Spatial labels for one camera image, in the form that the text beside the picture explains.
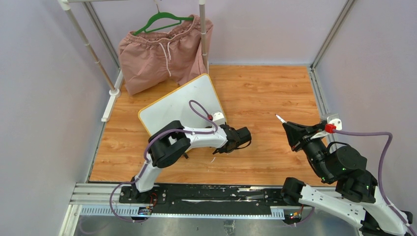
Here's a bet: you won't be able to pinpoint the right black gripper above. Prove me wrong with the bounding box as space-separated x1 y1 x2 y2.
282 120 332 181

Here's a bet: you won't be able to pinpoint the white blue whiteboard marker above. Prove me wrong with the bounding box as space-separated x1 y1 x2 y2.
275 114 286 123

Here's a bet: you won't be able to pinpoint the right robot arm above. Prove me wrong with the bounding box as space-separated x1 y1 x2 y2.
281 120 416 236

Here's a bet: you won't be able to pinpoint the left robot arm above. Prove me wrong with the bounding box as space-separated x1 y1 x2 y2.
131 120 252 203

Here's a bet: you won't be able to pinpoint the yellow framed whiteboard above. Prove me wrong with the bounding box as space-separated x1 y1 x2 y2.
138 74 227 151

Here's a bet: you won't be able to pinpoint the white clothes rack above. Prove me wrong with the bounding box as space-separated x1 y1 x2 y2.
58 0 209 123

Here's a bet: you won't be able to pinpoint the green clothes hanger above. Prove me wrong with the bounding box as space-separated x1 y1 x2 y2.
132 4 194 36

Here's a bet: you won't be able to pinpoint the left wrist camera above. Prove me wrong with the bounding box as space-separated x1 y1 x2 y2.
211 111 226 126

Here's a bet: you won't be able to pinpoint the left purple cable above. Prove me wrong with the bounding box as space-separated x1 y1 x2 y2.
109 100 219 224

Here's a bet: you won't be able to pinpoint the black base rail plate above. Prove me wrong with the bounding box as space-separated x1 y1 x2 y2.
117 183 302 217

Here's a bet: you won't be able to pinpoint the pink drawstring shorts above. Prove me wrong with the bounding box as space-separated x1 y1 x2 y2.
118 15 207 96

